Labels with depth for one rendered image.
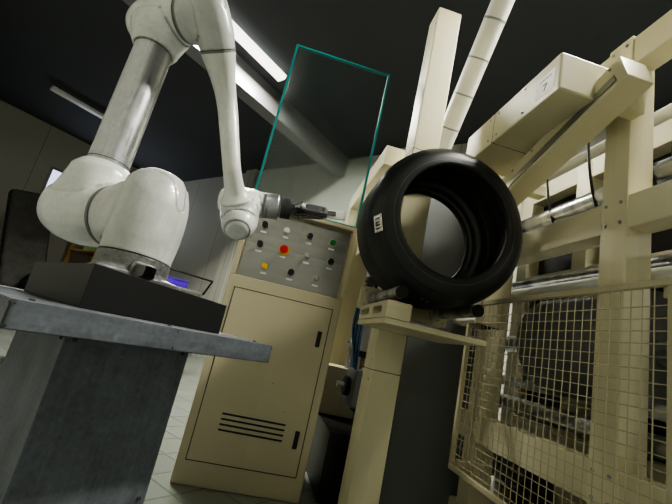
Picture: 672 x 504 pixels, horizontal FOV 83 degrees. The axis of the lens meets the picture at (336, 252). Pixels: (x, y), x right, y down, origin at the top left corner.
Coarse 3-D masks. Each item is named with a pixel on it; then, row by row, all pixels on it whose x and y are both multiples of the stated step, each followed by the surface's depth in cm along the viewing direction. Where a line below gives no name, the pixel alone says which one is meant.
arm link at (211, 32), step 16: (176, 0) 103; (192, 0) 102; (208, 0) 101; (224, 0) 105; (176, 16) 104; (192, 16) 103; (208, 16) 102; (224, 16) 104; (192, 32) 105; (208, 32) 104; (224, 32) 105; (208, 48) 106; (224, 48) 107
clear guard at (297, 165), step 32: (320, 64) 211; (352, 64) 214; (288, 96) 203; (320, 96) 207; (352, 96) 210; (384, 96) 214; (288, 128) 199; (320, 128) 203; (352, 128) 206; (288, 160) 196; (320, 160) 199; (352, 160) 203; (288, 192) 192; (320, 192) 196; (352, 192) 199; (352, 224) 196
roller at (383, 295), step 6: (390, 288) 135; (396, 288) 127; (402, 288) 127; (372, 294) 156; (378, 294) 146; (384, 294) 138; (390, 294) 132; (396, 294) 126; (402, 294) 126; (372, 300) 154; (378, 300) 147
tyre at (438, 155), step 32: (416, 160) 135; (448, 160) 137; (384, 192) 132; (416, 192) 165; (448, 192) 167; (480, 192) 157; (384, 224) 129; (480, 224) 164; (512, 224) 137; (384, 256) 129; (416, 256) 127; (480, 256) 162; (512, 256) 135; (384, 288) 145; (416, 288) 129; (448, 288) 128; (480, 288) 130
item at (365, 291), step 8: (360, 288) 162; (368, 288) 160; (376, 288) 161; (360, 296) 159; (368, 296) 159; (360, 304) 158; (416, 312) 162; (424, 312) 163; (416, 320) 161; (424, 320) 162; (432, 320) 162; (440, 320) 163
